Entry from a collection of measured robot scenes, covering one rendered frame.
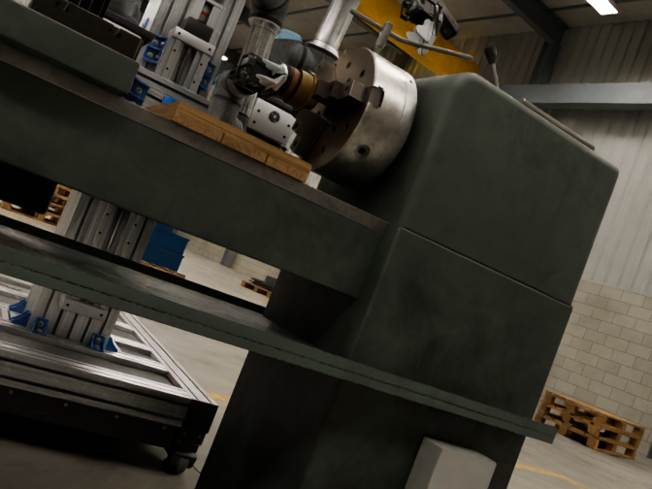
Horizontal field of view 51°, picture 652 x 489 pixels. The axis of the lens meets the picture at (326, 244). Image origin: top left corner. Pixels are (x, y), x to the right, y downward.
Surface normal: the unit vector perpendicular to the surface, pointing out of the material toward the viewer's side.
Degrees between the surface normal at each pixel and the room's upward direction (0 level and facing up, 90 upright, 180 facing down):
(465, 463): 90
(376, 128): 103
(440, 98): 90
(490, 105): 90
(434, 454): 90
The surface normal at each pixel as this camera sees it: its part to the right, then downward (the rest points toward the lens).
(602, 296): -0.74, -0.32
